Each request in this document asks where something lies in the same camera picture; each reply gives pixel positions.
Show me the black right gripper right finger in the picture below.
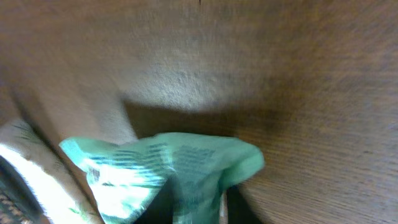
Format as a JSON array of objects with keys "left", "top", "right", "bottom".
[{"left": 226, "top": 185, "right": 262, "bottom": 224}]

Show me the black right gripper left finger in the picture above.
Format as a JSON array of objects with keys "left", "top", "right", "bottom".
[{"left": 134, "top": 183, "right": 174, "bottom": 224}]

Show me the mint green tissue pack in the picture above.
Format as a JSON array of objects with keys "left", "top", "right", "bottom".
[{"left": 60, "top": 133, "right": 265, "bottom": 223}]

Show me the white cream tube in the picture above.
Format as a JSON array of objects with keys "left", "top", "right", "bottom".
[{"left": 1, "top": 119, "right": 103, "bottom": 224}]

